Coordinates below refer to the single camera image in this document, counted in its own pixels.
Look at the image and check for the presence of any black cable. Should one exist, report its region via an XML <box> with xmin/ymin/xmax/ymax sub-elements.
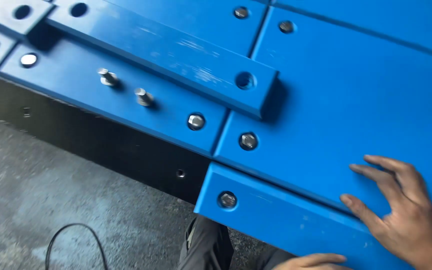
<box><xmin>45</xmin><ymin>223</ymin><xmax>109</xmax><ymax>270</ymax></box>

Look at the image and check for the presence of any loose silver bolt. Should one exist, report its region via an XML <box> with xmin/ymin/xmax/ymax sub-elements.
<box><xmin>133</xmin><ymin>87</ymin><xmax>155</xmax><ymax>107</ymax></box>
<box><xmin>98</xmin><ymin>67</ymin><xmax>120</xmax><ymax>88</ymax></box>

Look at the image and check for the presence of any person's right hand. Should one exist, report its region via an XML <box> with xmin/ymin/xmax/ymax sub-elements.
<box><xmin>340</xmin><ymin>154</ymin><xmax>432</xmax><ymax>270</ymax></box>

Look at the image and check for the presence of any person's grey trouser leg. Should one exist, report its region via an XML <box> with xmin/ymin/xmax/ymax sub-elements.
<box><xmin>178</xmin><ymin>215</ymin><xmax>296</xmax><ymax>270</ymax></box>

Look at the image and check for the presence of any large blue plastic panel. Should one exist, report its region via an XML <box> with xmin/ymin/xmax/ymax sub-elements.
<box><xmin>213</xmin><ymin>5</ymin><xmax>432</xmax><ymax>244</ymax></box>

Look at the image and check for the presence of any person's left hand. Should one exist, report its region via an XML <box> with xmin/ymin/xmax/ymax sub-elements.
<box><xmin>272</xmin><ymin>253</ymin><xmax>348</xmax><ymax>270</ymax></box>

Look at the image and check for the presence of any long blue plastic panel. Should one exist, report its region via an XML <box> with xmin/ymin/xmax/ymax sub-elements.
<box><xmin>0</xmin><ymin>37</ymin><xmax>229</xmax><ymax>157</ymax></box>

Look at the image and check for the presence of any loose blue plastic bar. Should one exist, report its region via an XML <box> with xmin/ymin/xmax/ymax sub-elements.
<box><xmin>45</xmin><ymin>0</ymin><xmax>280</xmax><ymax>120</ymax></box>

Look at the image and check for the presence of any narrow blue plastic panel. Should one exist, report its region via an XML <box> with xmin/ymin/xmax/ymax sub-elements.
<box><xmin>193</xmin><ymin>161</ymin><xmax>432</xmax><ymax>270</ymax></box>

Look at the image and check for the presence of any black steel frame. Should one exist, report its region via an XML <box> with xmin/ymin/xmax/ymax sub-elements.
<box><xmin>0</xmin><ymin>67</ymin><xmax>212</xmax><ymax>206</ymax></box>

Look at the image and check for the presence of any silver bolt head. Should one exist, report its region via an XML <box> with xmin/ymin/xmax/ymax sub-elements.
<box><xmin>187</xmin><ymin>112</ymin><xmax>206</xmax><ymax>132</ymax></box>
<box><xmin>278</xmin><ymin>20</ymin><xmax>295</xmax><ymax>34</ymax></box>
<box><xmin>19</xmin><ymin>52</ymin><xmax>38</xmax><ymax>69</ymax></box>
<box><xmin>238</xmin><ymin>131</ymin><xmax>259</xmax><ymax>152</ymax></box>
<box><xmin>217</xmin><ymin>190</ymin><xmax>238</xmax><ymax>210</ymax></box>
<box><xmin>233</xmin><ymin>5</ymin><xmax>250</xmax><ymax>20</ymax></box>

